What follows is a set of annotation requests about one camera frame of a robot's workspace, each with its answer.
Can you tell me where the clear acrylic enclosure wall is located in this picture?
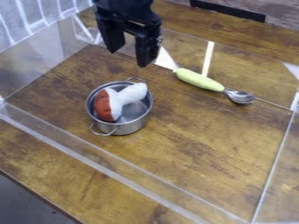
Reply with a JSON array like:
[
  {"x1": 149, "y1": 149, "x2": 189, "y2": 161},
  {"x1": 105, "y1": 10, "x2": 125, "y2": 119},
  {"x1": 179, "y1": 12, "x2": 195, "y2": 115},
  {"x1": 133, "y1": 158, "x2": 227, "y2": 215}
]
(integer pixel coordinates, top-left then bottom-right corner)
[{"x1": 0, "y1": 0, "x2": 299, "y2": 224}]

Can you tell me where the small silver metal pot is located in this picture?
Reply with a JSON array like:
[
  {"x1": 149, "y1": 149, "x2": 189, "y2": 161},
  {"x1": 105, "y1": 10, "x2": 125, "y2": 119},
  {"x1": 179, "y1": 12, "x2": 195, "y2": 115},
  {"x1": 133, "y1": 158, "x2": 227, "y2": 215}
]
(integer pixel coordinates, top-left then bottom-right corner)
[{"x1": 85, "y1": 80, "x2": 153, "y2": 137}]

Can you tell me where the black bar at back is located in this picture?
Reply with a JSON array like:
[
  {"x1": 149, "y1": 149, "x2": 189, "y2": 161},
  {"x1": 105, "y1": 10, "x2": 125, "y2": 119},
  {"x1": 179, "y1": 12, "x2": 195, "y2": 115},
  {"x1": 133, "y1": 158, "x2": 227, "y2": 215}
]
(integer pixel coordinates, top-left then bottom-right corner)
[{"x1": 189, "y1": 0, "x2": 267, "y2": 23}]

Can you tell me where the green handled metal spoon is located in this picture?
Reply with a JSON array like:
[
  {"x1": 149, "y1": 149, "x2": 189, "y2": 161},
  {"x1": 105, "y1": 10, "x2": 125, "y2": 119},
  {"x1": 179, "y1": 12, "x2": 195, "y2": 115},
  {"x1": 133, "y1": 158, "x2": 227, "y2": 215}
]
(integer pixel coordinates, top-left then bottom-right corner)
[{"x1": 173, "y1": 68, "x2": 256, "y2": 104}]

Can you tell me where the red and white plush mushroom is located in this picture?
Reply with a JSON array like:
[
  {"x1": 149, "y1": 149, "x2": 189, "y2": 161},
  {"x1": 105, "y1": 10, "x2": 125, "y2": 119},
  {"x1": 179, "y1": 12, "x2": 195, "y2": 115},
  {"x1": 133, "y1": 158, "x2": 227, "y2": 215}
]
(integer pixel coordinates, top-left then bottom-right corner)
[{"x1": 93, "y1": 83, "x2": 147, "y2": 122}]

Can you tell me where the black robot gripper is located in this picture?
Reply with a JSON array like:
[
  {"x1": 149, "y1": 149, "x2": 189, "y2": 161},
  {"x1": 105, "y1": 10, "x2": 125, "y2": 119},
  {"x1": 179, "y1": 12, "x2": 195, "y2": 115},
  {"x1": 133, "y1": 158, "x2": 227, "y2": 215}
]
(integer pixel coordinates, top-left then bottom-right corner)
[{"x1": 92, "y1": 0, "x2": 163, "y2": 67}]

